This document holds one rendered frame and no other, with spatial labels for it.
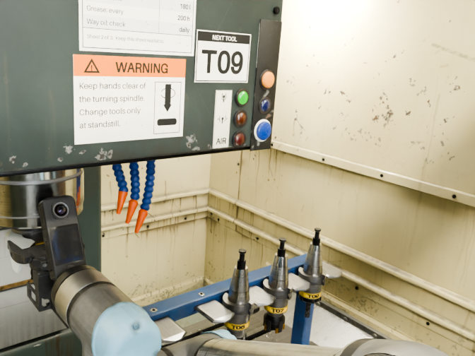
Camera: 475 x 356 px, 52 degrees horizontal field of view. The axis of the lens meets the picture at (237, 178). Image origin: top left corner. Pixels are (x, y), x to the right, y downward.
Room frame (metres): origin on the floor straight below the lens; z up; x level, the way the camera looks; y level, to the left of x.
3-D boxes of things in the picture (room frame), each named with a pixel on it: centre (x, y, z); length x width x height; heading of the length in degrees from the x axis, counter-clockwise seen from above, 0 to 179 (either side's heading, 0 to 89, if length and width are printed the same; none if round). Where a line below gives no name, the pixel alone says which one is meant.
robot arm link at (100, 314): (0.52, 0.13, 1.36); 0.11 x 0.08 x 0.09; 42
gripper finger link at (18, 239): (0.69, 0.33, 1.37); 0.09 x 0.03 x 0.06; 55
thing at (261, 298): (0.90, -0.06, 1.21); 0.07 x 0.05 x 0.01; 42
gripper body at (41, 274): (0.64, 0.24, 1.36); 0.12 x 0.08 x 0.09; 42
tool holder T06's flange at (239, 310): (0.86, -0.02, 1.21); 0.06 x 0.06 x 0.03
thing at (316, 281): (1.01, -0.18, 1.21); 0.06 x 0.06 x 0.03
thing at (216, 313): (0.83, 0.02, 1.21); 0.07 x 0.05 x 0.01; 42
